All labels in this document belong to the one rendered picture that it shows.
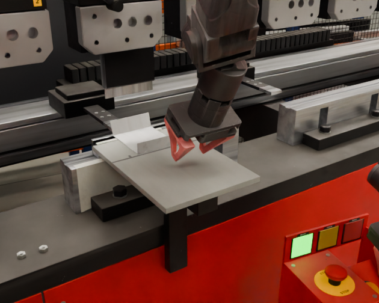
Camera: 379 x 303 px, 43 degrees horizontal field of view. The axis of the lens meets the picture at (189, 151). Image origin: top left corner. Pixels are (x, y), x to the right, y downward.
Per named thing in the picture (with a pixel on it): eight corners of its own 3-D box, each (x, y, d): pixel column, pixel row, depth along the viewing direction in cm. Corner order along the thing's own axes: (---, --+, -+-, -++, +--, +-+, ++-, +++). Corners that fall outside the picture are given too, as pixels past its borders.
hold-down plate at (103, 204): (103, 223, 88) (101, 209, 87) (91, 210, 92) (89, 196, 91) (231, 180, 103) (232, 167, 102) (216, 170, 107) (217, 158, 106)
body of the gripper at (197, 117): (164, 113, 73) (176, 77, 68) (218, 101, 78) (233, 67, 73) (184, 144, 70) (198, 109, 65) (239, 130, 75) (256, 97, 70)
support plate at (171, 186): (165, 214, 69) (165, 208, 69) (92, 150, 89) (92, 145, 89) (260, 181, 78) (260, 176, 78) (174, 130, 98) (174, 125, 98)
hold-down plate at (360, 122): (317, 151, 116) (319, 139, 115) (301, 143, 120) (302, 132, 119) (394, 125, 131) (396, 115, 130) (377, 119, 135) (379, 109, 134)
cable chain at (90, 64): (72, 85, 123) (71, 69, 122) (64, 79, 128) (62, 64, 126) (192, 64, 142) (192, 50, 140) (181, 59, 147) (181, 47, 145)
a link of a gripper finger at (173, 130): (153, 145, 79) (166, 106, 72) (189, 137, 83) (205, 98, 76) (172, 177, 76) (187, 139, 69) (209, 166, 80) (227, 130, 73)
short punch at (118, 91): (107, 100, 88) (103, 48, 84) (103, 97, 89) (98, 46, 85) (154, 91, 93) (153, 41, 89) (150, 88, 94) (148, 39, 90)
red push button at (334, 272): (332, 294, 85) (334, 279, 84) (317, 281, 88) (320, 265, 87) (349, 288, 87) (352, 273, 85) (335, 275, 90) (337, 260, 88)
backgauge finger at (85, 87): (92, 142, 94) (91, 118, 92) (49, 105, 113) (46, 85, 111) (147, 129, 100) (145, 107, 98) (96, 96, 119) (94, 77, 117)
